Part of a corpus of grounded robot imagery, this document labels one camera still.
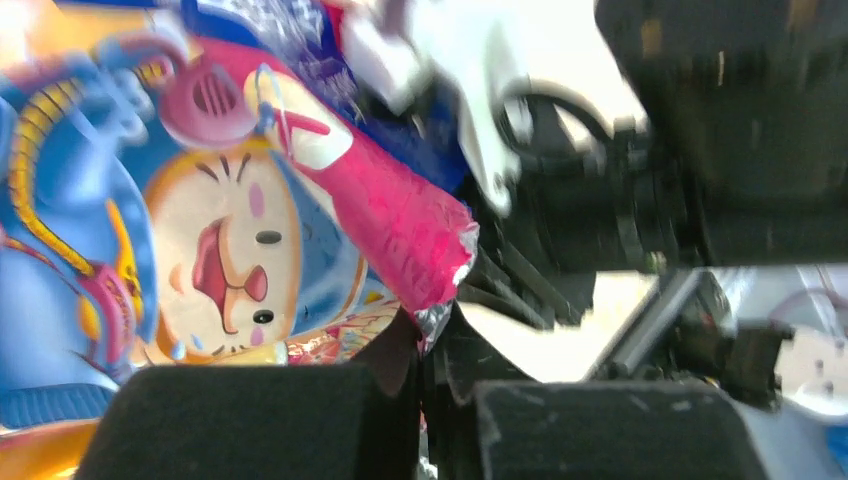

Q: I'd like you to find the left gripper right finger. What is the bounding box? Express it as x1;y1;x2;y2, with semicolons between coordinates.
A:
424;322;766;479

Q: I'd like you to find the pink pet food bag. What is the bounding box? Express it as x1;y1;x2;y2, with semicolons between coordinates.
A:
1;1;476;479

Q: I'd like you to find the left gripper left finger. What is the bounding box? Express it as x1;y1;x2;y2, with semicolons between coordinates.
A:
76;312;419;479

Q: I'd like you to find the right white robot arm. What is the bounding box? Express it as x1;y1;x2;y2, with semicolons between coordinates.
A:
340;1;847;423

